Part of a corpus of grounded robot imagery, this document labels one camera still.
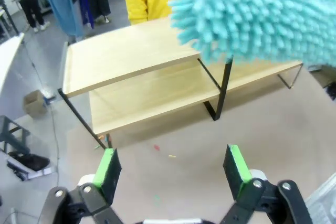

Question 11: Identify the cardboard box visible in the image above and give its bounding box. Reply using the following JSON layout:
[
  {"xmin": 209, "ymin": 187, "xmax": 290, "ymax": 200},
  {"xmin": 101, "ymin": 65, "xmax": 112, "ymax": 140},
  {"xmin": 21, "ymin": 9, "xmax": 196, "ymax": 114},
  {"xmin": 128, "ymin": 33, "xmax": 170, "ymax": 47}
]
[{"xmin": 23, "ymin": 89, "xmax": 48, "ymax": 118}]

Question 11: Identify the wooden shelf unit black frame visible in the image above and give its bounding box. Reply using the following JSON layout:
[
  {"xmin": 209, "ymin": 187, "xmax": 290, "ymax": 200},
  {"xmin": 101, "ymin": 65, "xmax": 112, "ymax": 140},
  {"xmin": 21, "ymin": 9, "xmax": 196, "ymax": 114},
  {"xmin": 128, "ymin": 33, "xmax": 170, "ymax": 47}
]
[{"xmin": 57, "ymin": 15, "xmax": 304, "ymax": 151}]

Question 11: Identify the teal chenille duster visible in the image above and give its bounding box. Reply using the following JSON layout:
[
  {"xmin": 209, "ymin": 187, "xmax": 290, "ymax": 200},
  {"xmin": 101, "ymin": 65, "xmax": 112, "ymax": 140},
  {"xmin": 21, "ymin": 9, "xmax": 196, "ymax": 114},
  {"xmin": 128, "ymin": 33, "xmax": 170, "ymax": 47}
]
[{"xmin": 167, "ymin": 0, "xmax": 336, "ymax": 68}]

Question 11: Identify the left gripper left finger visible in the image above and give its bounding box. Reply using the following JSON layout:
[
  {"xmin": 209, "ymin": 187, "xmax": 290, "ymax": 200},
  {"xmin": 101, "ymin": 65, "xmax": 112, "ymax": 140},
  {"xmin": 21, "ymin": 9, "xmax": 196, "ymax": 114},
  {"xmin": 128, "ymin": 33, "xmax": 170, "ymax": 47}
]
[{"xmin": 41, "ymin": 147, "xmax": 124, "ymax": 224}]

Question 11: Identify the grey metal frame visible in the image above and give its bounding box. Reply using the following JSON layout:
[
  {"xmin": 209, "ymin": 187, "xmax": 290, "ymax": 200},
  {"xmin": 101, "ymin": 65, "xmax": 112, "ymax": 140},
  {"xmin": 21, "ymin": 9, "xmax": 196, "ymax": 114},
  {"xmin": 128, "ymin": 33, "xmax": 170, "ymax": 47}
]
[{"xmin": 0, "ymin": 115, "xmax": 31, "ymax": 154}]

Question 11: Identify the yellow sleeved right forearm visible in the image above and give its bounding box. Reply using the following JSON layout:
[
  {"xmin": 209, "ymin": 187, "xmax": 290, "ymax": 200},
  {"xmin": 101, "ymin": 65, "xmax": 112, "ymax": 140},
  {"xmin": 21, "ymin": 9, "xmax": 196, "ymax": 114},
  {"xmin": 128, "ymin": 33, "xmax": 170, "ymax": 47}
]
[{"xmin": 122, "ymin": 0, "xmax": 149, "ymax": 25}]

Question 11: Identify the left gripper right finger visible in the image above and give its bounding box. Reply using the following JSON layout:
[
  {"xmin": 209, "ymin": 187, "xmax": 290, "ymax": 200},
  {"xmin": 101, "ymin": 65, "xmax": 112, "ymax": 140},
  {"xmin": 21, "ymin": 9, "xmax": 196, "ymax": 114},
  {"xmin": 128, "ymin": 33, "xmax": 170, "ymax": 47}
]
[{"xmin": 219, "ymin": 144, "xmax": 313, "ymax": 224}]

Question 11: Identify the white side table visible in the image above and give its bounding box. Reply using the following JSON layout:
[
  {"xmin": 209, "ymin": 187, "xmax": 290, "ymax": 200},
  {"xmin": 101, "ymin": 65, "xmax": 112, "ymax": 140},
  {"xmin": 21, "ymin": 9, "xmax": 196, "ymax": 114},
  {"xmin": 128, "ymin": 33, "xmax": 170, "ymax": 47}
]
[{"xmin": 0, "ymin": 33, "xmax": 25, "ymax": 99}]

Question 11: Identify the black bag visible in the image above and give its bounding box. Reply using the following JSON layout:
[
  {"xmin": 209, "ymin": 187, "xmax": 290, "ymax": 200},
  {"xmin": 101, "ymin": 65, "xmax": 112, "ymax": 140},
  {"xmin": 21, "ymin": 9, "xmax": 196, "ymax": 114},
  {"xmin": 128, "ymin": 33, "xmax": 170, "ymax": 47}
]
[{"xmin": 7, "ymin": 151, "xmax": 51, "ymax": 182}]

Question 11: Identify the bystander in dark trousers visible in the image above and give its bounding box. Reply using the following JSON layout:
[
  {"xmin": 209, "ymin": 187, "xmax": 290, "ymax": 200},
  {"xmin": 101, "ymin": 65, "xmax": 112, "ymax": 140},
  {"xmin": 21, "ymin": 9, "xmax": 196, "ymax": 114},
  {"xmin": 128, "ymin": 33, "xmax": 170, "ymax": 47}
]
[{"xmin": 9, "ymin": 0, "xmax": 51, "ymax": 32}]

